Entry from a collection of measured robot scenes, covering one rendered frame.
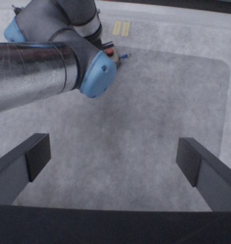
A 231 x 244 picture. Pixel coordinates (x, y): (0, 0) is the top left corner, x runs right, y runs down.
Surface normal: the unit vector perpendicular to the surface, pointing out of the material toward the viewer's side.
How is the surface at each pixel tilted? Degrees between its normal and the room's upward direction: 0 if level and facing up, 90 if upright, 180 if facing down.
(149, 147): 0
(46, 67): 64
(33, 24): 11
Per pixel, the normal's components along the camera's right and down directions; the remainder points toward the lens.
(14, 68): 0.82, -0.05
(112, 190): -0.13, -0.14
